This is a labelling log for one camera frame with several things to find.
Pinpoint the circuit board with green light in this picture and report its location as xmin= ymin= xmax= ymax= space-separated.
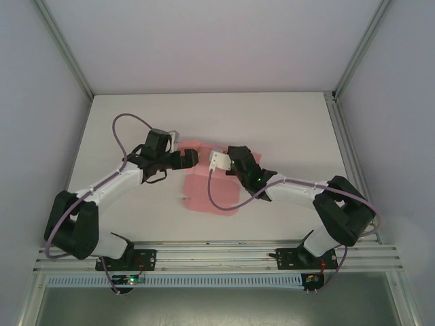
xmin=114 ymin=274 xmax=147 ymax=286

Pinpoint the aluminium frame post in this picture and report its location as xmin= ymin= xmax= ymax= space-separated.
xmin=334 ymin=0 xmax=400 ymax=102
xmin=35 ymin=0 xmax=94 ymax=103

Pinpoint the pink cloth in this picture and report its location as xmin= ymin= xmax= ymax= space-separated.
xmin=178 ymin=138 xmax=262 ymax=217

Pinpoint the white slotted cable duct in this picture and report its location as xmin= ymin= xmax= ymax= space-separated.
xmin=46 ymin=273 xmax=303 ymax=289

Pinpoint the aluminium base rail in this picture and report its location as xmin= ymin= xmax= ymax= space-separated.
xmin=32 ymin=239 xmax=405 ymax=272

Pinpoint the aluminium side rail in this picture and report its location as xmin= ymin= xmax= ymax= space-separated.
xmin=324 ymin=91 xmax=380 ymax=244

